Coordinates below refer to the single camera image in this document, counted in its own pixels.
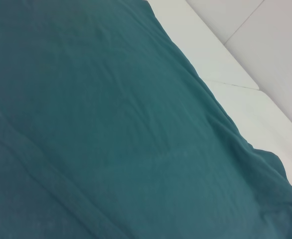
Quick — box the teal blue t-shirt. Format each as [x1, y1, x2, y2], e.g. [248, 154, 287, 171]
[0, 0, 292, 239]

